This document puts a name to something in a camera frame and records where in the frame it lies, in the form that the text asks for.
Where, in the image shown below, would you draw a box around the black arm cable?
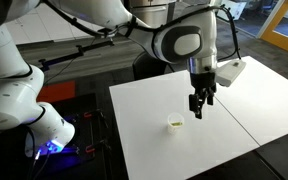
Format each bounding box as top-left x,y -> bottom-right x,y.
43,0 -> 243,63

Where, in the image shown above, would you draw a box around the black office chair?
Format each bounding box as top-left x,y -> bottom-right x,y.
132,51 -> 169,81

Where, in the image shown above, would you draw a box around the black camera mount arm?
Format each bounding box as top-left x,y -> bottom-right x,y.
38,39 -> 115,74

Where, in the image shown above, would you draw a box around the black base cable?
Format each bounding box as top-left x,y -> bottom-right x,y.
25,128 -> 53,180

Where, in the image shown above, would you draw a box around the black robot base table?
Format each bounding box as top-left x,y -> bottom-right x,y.
0,92 -> 118,180

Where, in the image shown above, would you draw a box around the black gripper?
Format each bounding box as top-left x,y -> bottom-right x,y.
188,71 -> 217,120

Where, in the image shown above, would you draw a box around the clear plastic cup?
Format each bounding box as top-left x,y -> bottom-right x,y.
167,112 -> 186,135

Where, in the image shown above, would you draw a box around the stainless steel appliance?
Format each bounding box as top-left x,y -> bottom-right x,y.
129,0 -> 178,28

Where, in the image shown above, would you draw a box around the orange floor mat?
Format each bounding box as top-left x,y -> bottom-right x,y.
37,79 -> 77,103

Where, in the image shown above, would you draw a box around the large white box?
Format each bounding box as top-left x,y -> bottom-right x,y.
217,0 -> 248,22

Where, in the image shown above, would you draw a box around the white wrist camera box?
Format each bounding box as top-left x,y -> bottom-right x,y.
215,59 -> 247,88

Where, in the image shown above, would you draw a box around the white cabinets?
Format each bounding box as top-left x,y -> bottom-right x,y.
3,3 -> 95,44

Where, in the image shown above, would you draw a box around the orange door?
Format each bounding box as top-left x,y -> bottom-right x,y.
260,0 -> 288,56

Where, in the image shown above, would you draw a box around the red clamp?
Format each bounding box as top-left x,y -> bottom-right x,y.
85,144 -> 97,154

